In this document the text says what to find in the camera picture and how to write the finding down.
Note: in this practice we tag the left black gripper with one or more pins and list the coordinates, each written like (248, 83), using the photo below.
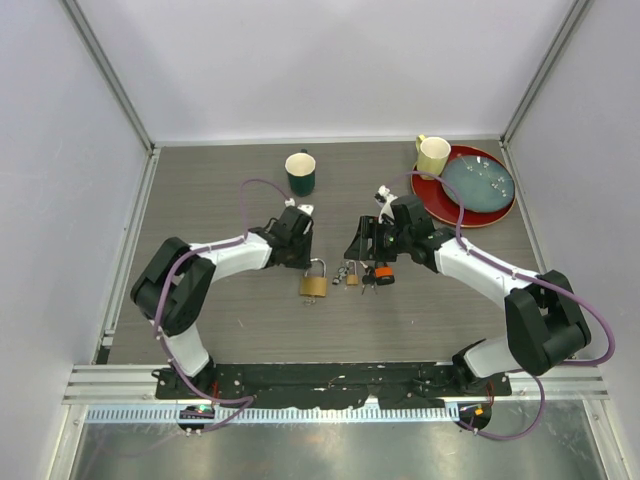
(304, 262)

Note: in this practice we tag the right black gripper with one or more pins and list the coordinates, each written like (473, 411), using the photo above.
(369, 227)

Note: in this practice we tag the keys with panda keychain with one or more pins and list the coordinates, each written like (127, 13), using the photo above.
(341, 274)

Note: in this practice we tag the small brass long-shackle padlock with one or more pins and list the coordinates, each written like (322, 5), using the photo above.
(352, 278)

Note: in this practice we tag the black-headed keys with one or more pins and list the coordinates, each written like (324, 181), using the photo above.
(368, 280)

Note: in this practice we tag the orange black padlock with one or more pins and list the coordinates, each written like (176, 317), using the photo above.
(383, 274)

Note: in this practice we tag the large brass padlock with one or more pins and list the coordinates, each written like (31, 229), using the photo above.
(311, 285)

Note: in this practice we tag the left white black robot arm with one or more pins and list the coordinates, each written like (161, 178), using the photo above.
(171, 290)

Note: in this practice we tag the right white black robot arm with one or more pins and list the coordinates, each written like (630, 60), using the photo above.
(544, 325)

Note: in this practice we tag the dark green mug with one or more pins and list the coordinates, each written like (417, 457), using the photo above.
(300, 168)

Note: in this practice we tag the red round tray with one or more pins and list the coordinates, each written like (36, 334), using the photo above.
(440, 207)

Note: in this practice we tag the yellow mug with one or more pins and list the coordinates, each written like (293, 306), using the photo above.
(432, 155)

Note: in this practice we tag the blue ceramic plate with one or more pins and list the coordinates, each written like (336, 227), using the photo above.
(483, 184)

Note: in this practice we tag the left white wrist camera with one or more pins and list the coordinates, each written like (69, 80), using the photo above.
(308, 209)

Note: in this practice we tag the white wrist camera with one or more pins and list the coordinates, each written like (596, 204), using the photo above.
(308, 209)
(384, 198)

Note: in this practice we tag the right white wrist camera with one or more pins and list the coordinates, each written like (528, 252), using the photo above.
(384, 198)

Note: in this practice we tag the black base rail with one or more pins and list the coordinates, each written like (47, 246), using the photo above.
(338, 386)

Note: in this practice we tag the white slotted cable duct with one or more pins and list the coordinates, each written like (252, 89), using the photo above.
(370, 412)

